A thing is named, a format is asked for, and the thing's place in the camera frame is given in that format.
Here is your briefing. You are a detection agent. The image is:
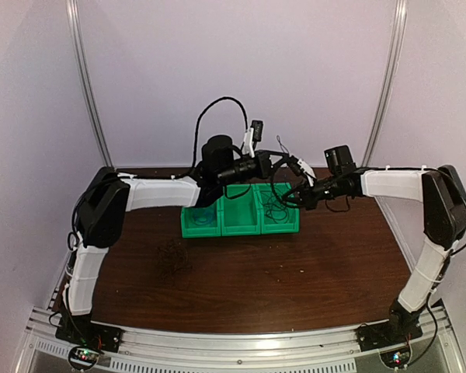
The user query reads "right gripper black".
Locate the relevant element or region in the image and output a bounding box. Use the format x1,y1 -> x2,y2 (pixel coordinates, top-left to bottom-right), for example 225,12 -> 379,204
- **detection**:
282,174 -> 343,210

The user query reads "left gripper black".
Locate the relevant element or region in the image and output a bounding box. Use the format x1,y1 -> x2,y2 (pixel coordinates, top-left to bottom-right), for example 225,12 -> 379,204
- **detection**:
217,150 -> 289,187

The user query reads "green bin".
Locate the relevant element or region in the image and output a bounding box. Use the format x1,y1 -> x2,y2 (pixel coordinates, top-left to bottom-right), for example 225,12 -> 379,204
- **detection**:
180,205 -> 221,239
255,183 -> 300,235
221,184 -> 261,236

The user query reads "light blue wire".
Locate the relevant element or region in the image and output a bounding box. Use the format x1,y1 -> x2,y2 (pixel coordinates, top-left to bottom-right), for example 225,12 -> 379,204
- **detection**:
190,211 -> 217,228

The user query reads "brown wire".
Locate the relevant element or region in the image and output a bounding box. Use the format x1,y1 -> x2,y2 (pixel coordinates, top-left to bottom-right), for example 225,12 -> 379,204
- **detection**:
155,239 -> 193,283

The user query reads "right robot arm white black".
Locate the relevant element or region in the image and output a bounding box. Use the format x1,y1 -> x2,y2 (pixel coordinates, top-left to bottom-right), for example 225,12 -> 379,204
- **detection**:
280,145 -> 466,343

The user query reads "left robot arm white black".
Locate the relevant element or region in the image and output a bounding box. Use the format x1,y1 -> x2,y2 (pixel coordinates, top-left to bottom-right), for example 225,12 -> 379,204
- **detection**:
63,133 -> 290,345

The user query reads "right circuit board with LEDs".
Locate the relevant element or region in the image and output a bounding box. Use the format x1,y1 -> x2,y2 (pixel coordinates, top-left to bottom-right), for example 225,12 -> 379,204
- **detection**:
380,347 -> 412,370

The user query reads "circuit board with leds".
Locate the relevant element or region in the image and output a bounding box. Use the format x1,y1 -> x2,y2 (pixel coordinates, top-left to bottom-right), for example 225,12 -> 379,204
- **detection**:
68,346 -> 101,370
380,347 -> 412,370

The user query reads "left circuit board with LEDs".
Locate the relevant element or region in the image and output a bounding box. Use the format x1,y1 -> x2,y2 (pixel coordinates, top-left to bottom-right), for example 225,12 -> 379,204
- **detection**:
68,346 -> 101,370

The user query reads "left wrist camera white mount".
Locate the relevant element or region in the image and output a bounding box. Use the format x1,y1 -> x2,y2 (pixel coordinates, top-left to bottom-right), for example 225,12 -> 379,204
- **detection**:
241,120 -> 264,158

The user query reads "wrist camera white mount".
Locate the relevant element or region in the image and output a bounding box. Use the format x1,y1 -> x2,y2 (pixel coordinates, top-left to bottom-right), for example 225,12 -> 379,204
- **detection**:
241,120 -> 264,158
288,155 -> 317,184

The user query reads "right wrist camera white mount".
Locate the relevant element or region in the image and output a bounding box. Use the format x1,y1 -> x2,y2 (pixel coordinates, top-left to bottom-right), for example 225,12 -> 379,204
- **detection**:
288,155 -> 317,184

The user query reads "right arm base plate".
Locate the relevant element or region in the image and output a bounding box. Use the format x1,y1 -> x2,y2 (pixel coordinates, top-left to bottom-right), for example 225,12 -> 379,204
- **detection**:
355,322 -> 423,352

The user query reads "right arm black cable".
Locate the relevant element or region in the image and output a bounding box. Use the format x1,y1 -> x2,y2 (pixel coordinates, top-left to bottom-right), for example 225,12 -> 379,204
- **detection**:
270,155 -> 466,353

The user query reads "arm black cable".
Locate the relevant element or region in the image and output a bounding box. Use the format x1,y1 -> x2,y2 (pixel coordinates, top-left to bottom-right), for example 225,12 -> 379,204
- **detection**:
68,96 -> 249,253
270,155 -> 466,353

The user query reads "right aluminium frame post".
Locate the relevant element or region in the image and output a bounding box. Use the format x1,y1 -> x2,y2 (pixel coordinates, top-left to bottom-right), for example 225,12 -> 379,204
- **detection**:
361,0 -> 409,166

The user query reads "aluminium frame post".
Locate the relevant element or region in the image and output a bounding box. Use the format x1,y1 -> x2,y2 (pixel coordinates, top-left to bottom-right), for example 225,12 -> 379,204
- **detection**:
361,0 -> 409,166
65,0 -> 113,167

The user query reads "front aluminium rail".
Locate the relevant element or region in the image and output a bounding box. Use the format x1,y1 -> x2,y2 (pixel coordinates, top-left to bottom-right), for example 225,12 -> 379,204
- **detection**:
21,306 -> 461,373

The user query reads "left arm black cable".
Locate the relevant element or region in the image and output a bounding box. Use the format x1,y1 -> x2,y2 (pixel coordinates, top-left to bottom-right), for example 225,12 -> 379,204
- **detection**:
68,96 -> 249,253

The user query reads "left aluminium frame post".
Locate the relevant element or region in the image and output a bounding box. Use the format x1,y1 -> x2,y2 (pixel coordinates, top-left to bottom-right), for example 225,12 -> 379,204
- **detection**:
65,0 -> 113,167

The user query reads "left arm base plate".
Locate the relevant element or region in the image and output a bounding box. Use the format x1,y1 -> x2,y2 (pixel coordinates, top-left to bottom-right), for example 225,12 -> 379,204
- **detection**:
55,316 -> 123,353

